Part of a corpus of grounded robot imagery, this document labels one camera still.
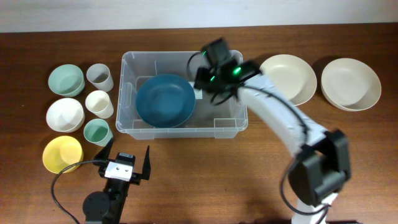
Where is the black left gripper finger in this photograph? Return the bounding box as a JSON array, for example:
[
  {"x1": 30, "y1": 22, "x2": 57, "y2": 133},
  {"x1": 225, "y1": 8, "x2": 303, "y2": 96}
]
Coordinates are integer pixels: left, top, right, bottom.
[
  {"x1": 141, "y1": 146, "x2": 151, "y2": 180},
  {"x1": 94, "y1": 138, "x2": 114, "y2": 161}
]

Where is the white small bowl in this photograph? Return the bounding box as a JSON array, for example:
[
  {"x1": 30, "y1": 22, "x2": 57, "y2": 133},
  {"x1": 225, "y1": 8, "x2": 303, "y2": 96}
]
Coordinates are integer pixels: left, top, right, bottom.
[{"x1": 46, "y1": 98, "x2": 85, "y2": 133}]

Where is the blue bowl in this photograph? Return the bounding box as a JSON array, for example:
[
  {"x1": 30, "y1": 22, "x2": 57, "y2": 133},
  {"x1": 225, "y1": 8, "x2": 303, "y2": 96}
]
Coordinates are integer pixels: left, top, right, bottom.
[{"x1": 136, "y1": 74, "x2": 196, "y2": 128}]

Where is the cream bowl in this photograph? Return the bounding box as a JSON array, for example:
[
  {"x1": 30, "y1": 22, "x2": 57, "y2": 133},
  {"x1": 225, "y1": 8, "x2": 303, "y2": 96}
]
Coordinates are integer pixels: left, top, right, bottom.
[
  {"x1": 260, "y1": 54, "x2": 317, "y2": 105},
  {"x1": 321, "y1": 58, "x2": 382, "y2": 112}
]

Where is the green small bowl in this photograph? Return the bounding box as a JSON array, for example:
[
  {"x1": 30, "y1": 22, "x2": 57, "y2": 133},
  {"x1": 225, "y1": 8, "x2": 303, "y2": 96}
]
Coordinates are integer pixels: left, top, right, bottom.
[{"x1": 48, "y1": 64, "x2": 85, "y2": 97}]

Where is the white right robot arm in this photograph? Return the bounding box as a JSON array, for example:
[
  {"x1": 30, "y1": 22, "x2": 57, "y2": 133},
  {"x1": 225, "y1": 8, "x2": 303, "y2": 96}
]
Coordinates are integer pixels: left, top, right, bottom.
[{"x1": 194, "y1": 38, "x2": 351, "y2": 223}]

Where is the green cup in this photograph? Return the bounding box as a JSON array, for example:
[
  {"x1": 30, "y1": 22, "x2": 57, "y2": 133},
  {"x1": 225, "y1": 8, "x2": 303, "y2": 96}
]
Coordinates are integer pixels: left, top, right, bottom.
[{"x1": 83, "y1": 119, "x2": 113, "y2": 147}]

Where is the white label in bin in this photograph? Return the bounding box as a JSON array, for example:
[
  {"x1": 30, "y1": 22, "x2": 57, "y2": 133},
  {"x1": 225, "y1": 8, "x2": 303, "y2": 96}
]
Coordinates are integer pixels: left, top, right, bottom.
[{"x1": 189, "y1": 82, "x2": 203, "y2": 100}]

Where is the yellow small bowl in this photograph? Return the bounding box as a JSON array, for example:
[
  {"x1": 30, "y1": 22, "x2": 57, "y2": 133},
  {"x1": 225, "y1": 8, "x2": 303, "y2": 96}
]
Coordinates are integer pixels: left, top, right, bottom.
[{"x1": 42, "y1": 136, "x2": 84, "y2": 174}]

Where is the clear plastic storage bin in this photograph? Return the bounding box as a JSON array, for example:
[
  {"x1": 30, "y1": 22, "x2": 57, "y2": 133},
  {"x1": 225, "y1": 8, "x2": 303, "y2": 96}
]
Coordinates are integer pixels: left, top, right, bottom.
[{"x1": 116, "y1": 51, "x2": 248, "y2": 140}]

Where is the cream cup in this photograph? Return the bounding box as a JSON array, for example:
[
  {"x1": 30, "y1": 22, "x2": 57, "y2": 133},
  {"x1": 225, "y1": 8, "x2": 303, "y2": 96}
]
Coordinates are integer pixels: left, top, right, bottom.
[{"x1": 85, "y1": 90, "x2": 114, "y2": 119}]

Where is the grey cup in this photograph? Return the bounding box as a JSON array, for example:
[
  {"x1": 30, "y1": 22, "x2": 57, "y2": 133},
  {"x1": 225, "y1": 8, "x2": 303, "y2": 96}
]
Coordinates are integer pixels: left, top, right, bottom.
[{"x1": 86, "y1": 63, "x2": 114, "y2": 92}]

